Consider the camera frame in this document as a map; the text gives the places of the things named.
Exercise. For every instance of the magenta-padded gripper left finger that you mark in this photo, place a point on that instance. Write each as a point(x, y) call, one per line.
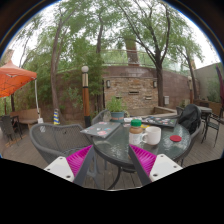
point(78, 160)

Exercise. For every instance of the dark patio chair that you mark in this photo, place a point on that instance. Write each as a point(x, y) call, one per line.
point(8, 126)

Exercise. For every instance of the dark laptop with stickers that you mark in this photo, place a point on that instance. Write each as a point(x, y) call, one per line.
point(160, 121)

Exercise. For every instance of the globe-topped lamp post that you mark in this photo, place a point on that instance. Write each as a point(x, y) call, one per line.
point(86, 96)

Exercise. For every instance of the potted green plant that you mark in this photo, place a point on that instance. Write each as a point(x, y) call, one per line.
point(116, 108)

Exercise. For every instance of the black jacket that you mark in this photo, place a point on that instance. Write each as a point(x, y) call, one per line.
point(190, 118)

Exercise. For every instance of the flat round red coaster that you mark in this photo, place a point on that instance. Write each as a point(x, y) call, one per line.
point(175, 138)

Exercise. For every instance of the closed maroon umbrella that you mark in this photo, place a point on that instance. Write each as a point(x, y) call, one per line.
point(220, 86)

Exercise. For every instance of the white mug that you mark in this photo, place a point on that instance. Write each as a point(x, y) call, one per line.
point(153, 135)

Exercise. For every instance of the green-capped brown drink bottle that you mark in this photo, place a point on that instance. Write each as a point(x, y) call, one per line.
point(135, 133)

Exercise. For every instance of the black metal chair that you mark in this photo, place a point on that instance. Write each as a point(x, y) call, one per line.
point(211, 125)

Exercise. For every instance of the orange canopy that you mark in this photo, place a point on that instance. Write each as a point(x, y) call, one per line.
point(15, 78)

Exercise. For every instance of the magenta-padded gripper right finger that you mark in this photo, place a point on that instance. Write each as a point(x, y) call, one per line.
point(146, 159)

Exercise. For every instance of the wall lantern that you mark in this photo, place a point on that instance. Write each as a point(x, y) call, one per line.
point(154, 84)
point(108, 84)

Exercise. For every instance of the grey wicker chair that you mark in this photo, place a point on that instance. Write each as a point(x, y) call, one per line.
point(99, 117)
point(53, 140)
point(196, 135)

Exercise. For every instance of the blue yellow striped bollard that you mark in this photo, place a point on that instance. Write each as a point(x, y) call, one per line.
point(56, 118)

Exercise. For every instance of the grey laptop with stickers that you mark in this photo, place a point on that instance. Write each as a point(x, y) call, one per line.
point(100, 129)

